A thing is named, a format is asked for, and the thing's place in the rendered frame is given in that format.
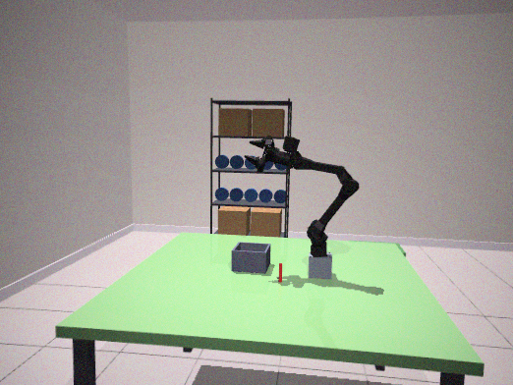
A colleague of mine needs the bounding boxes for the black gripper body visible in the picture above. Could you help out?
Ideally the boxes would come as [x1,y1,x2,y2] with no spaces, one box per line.
[257,136,281,172]

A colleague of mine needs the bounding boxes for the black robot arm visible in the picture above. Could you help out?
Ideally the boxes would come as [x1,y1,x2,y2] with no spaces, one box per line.
[264,136,359,257]

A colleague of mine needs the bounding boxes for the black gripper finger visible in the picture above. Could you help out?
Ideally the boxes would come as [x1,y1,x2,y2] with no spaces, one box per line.
[245,155,259,169]
[250,137,266,149]

